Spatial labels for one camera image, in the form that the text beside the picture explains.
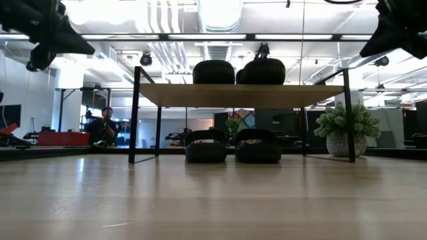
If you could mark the wooden shelf black metal legs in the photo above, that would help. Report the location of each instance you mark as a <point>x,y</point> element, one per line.
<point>240,95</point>

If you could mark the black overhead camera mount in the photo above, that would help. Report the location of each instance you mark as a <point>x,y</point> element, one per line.
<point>262,50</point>

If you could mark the black ceiling spotlight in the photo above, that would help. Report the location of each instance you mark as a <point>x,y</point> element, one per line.
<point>382,61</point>
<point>146,60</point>

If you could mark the green potted plant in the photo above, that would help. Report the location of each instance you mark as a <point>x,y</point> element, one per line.
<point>338,133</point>

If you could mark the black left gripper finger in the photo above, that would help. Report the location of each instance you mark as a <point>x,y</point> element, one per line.
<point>38,58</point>
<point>70,45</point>

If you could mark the black metal stand frame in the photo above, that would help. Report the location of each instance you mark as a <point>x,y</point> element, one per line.
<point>96,100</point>

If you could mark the person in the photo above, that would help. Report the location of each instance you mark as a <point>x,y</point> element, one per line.
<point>103,128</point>

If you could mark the silver ventilation duct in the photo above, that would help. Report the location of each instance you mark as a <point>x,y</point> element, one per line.
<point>220,15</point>

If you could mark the small background plant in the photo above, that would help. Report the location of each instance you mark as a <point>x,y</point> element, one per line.
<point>233,126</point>

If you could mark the black overhead rig bar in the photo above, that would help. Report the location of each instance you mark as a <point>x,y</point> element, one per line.
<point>133,36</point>

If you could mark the black metal table frame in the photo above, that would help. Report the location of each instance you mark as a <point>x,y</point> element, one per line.
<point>50,152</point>

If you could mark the black rubber slide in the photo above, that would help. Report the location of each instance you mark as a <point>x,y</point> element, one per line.
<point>257,153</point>
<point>263,71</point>
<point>213,71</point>
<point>205,151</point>

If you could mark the colourful wall picture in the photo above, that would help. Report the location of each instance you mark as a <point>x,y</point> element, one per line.
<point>245,118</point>

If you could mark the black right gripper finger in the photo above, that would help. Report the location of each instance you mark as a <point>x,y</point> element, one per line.
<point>390,43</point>

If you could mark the black wall screen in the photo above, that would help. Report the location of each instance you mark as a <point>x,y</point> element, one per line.
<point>10,116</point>

